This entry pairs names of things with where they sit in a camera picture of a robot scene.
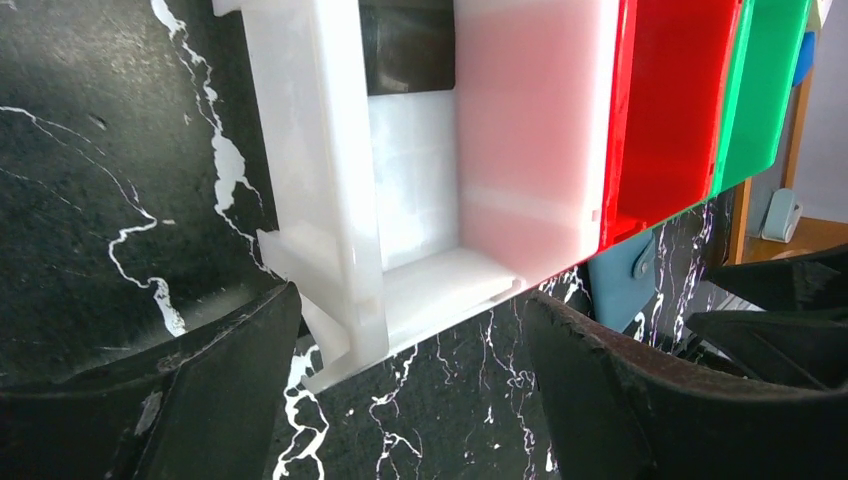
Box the black card in white bin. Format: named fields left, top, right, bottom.
left=358, top=0, right=456, bottom=96

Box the red plastic bin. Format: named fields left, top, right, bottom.
left=600, top=1, right=743, bottom=250

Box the small blue object on shelf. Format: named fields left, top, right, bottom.
left=792, top=31, right=816, bottom=87

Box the blue card holder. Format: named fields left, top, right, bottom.
left=588, top=230, right=657, bottom=333

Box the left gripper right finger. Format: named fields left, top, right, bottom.
left=523, top=293, right=847, bottom=479

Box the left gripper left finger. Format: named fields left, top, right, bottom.
left=1, top=283, right=302, bottom=479

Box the green plastic bin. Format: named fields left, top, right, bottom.
left=708, top=0, right=811, bottom=198

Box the white plastic bin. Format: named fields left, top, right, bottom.
left=213, top=1, right=636, bottom=394

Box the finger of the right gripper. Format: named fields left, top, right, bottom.
left=686, top=245, right=847, bottom=390

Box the orange wooden shelf rack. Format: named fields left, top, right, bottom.
left=724, top=71, right=847, bottom=265

